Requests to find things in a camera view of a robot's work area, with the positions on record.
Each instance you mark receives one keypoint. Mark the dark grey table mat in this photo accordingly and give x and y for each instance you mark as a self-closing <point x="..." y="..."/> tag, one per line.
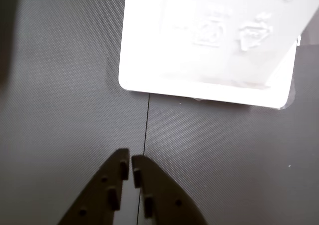
<point x="62" y="110"/>

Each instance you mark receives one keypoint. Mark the white plastic blister package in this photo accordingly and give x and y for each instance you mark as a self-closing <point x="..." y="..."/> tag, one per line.
<point x="199" y="48"/>

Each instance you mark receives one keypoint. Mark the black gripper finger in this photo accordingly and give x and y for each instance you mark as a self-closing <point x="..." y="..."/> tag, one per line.
<point x="99" y="200"/>
<point x="167" y="200"/>

